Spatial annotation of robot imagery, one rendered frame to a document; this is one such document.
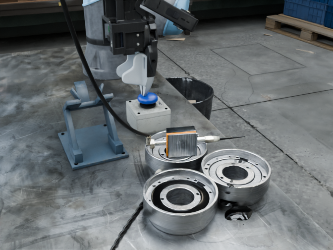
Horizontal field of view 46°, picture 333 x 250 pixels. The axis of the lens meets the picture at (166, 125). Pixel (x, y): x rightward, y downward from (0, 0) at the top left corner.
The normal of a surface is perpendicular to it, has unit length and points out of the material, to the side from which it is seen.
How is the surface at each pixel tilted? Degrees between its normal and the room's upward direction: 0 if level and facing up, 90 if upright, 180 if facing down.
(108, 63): 72
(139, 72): 92
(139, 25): 90
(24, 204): 0
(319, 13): 90
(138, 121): 90
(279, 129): 0
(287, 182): 0
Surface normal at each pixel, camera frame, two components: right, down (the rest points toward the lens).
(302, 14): -0.87, 0.25
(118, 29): 0.36, 0.44
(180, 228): -0.04, 0.47
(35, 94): 0.00, -0.88
